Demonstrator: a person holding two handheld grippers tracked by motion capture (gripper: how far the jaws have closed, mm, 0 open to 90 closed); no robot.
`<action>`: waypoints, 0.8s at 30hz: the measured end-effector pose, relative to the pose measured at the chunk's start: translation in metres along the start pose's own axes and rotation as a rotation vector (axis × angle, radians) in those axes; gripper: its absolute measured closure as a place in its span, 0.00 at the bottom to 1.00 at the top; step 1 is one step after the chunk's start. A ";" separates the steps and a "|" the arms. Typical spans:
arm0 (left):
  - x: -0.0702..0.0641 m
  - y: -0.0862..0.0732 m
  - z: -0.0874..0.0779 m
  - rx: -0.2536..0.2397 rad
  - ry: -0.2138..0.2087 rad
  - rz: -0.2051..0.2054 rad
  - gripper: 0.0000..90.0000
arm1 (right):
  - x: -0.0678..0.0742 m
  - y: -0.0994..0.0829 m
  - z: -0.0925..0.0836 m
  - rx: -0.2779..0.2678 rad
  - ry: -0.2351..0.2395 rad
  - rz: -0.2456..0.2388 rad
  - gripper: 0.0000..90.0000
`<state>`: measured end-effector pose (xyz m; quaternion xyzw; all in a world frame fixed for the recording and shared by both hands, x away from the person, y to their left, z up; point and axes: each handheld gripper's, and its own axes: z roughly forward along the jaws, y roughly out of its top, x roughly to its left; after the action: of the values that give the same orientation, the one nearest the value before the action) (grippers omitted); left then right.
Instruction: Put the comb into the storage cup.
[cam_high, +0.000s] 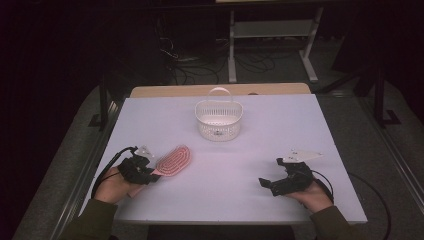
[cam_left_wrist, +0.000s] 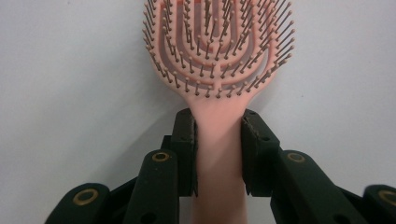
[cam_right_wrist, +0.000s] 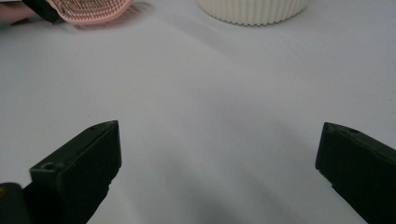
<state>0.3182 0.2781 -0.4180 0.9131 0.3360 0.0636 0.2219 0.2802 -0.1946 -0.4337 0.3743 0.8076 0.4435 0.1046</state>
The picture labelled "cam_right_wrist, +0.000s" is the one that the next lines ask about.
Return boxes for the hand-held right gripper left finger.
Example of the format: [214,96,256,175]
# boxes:
[21,119,122,224]

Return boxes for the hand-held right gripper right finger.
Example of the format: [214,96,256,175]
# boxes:
[315,121,396,224]

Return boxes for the pink hairbrush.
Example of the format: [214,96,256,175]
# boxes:
[0,0,135,26]

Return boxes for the white plastic basket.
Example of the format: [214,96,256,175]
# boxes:
[195,0,310,27]

